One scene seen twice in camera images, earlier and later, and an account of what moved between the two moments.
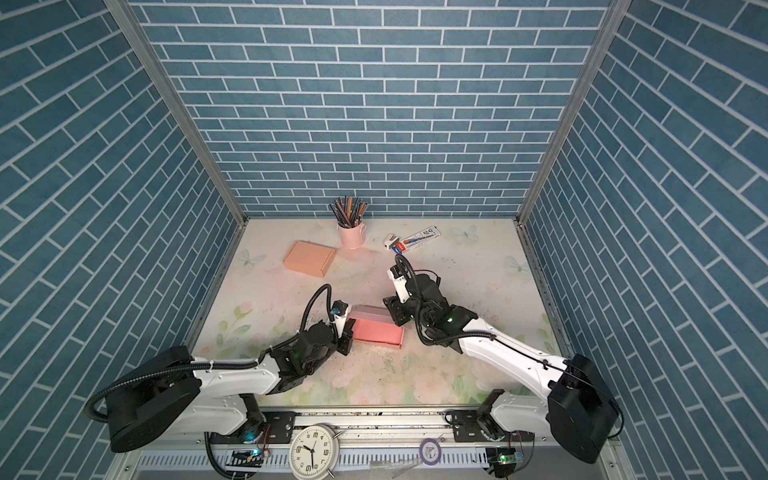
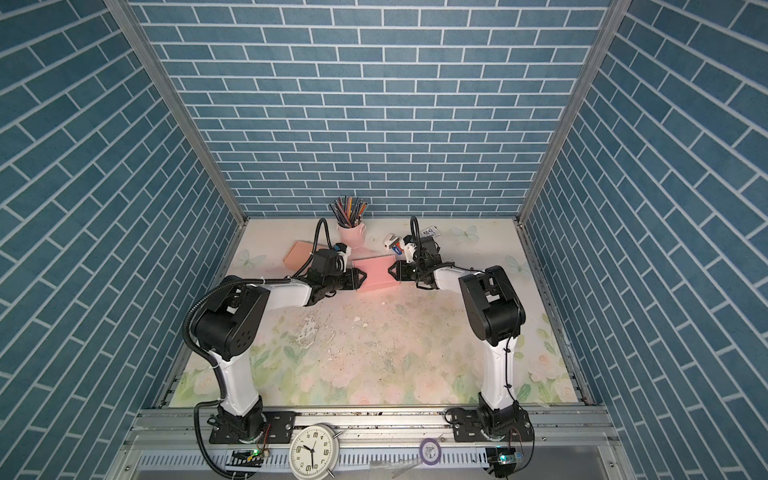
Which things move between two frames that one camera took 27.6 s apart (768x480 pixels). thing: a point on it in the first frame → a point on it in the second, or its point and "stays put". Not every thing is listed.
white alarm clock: [314, 451] stays put
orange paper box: [309, 257] stays put
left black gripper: [347, 339] → [353, 281]
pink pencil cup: [352, 238] stays put
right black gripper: [395, 307] → [400, 270]
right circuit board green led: [502, 460] stays put
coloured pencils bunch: [348, 210] stays put
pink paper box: [376, 325] → [376, 270]
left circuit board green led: [246, 458] stays put
